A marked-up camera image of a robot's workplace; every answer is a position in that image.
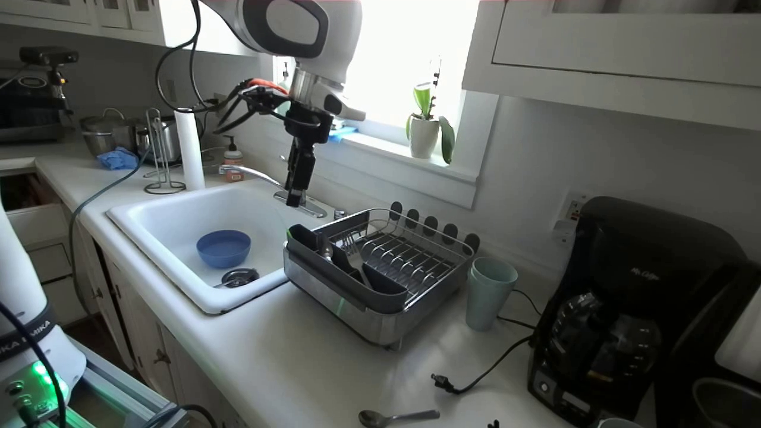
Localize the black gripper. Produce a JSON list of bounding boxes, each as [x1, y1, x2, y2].
[[282, 103, 336, 209]]

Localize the black kitchen utensil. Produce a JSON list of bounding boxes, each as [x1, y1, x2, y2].
[[327, 243, 370, 285]]

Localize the steel dish drying rack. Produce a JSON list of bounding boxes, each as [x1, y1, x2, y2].
[[282, 199, 483, 349]]

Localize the metal spoon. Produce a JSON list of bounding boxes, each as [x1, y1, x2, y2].
[[357, 406, 442, 428]]

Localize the chrome sink faucet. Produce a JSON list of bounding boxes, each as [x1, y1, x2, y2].
[[237, 161, 332, 223]]

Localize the small soap pump bottle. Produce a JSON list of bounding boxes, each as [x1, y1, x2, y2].
[[219, 133, 248, 185]]

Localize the blue bowl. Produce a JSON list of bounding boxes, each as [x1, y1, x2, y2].
[[196, 229, 254, 272]]

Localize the black sink drain strainer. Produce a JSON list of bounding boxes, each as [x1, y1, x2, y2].
[[219, 267, 263, 289]]

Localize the white paper towel roll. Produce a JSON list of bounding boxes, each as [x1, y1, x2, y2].
[[175, 105, 210, 192]]

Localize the white kitchen sink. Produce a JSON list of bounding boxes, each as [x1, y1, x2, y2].
[[105, 180, 336, 319]]

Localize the potted plant in white pot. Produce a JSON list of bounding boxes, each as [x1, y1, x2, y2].
[[404, 74, 459, 167]]

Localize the steel canister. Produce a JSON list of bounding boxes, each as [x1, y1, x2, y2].
[[131, 115, 181, 163]]

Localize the white framed window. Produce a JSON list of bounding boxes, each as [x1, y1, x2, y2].
[[265, 0, 504, 211]]

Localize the crumpled blue cloth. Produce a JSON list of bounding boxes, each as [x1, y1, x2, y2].
[[95, 146, 140, 174]]

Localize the steel pot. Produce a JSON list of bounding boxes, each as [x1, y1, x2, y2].
[[78, 109, 133, 157]]

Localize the white lower cabinets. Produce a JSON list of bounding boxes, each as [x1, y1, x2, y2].
[[69, 220, 248, 428]]

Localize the light green cup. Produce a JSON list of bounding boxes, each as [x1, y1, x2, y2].
[[465, 256, 521, 332]]

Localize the espresso machine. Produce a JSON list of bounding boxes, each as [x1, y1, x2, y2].
[[0, 45, 81, 146]]

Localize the black coffee maker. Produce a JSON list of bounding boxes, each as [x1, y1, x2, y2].
[[529, 194, 750, 425]]

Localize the white upper cabinet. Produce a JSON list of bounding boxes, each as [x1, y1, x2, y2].
[[462, 0, 761, 135]]

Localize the black countertop appliance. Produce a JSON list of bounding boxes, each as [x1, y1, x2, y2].
[[654, 264, 761, 428]]

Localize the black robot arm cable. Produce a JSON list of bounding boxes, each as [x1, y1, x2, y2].
[[0, 0, 296, 428]]

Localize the wall outlet with plug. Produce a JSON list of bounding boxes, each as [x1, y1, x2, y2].
[[206, 93, 231, 123]]

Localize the metal wire holder stand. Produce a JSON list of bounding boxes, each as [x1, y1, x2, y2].
[[143, 106, 189, 197]]

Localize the grey cable across counter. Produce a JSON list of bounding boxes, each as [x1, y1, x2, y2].
[[64, 161, 149, 319]]

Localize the black power cord with plug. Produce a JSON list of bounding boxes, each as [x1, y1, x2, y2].
[[432, 287, 549, 398]]

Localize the white wall outlet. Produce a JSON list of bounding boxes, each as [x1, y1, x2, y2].
[[553, 188, 590, 248]]

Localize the robot pedestal with green light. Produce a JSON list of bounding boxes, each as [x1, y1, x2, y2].
[[0, 336, 189, 428]]

